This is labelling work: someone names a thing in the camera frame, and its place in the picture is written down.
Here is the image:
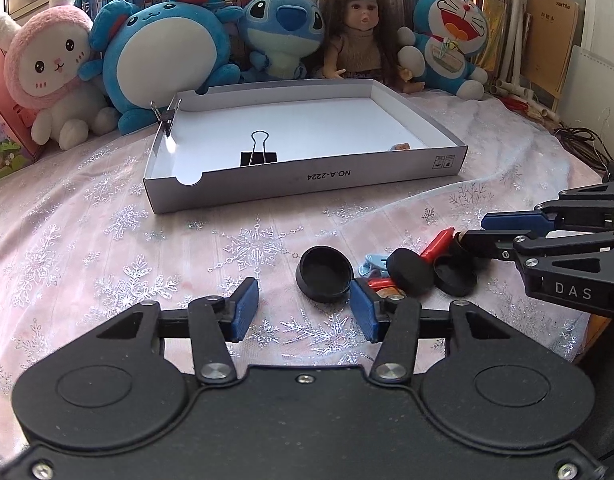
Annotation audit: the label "white board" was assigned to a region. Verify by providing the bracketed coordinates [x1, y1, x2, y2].
[557, 45, 614, 131]

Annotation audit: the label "blue round mouse plush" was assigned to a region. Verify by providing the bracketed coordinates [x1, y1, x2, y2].
[78, 0, 244, 136]

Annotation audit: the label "blue alien plush toy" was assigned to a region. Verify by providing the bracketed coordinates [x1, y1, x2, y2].
[237, 0, 328, 82]

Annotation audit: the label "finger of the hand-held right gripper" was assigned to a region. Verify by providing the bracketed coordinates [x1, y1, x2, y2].
[459, 230, 614, 262]
[481, 180, 614, 234]

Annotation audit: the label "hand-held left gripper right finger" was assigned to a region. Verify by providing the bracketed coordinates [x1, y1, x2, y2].
[349, 279, 518, 386]

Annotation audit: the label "white plastic pipe rack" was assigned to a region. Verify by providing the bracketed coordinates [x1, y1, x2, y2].
[490, 0, 563, 122]

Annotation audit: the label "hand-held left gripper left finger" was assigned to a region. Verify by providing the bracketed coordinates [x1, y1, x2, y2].
[94, 276, 260, 386]

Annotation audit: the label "black round cap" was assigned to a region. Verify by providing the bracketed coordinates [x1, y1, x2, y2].
[296, 246, 355, 302]
[433, 255, 478, 297]
[386, 249, 434, 296]

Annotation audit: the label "blue robot cat plush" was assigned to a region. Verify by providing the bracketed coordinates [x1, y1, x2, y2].
[397, 0, 489, 101]

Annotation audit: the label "pink toy house box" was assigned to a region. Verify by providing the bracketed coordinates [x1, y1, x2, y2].
[0, 42, 45, 186]

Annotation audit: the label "black binder clip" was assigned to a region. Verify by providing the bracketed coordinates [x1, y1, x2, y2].
[239, 130, 279, 168]

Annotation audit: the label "white cardboard box tray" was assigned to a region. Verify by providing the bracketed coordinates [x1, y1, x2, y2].
[143, 79, 469, 215]

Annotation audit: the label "black cables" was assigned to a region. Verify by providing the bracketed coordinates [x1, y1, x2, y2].
[552, 125, 614, 181]

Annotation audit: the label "small red plastic piece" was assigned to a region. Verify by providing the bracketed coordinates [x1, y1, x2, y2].
[368, 277, 405, 301]

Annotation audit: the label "pink rabbit plush toy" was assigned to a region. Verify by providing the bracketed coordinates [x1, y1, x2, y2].
[0, 0, 120, 151]

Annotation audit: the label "red teardrop plastic piece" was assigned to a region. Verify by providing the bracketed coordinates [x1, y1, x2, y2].
[419, 227, 455, 263]

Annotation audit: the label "pink snowflake tablecloth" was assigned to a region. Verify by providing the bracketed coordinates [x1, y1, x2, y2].
[0, 80, 608, 401]

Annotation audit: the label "brown-haired baby doll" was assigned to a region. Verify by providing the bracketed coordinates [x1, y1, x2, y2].
[319, 0, 423, 93]

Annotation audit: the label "light blue hair clip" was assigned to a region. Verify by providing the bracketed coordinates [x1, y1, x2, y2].
[357, 253, 390, 278]

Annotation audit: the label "black binder clip corner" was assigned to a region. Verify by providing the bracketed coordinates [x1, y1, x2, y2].
[149, 101, 180, 137]

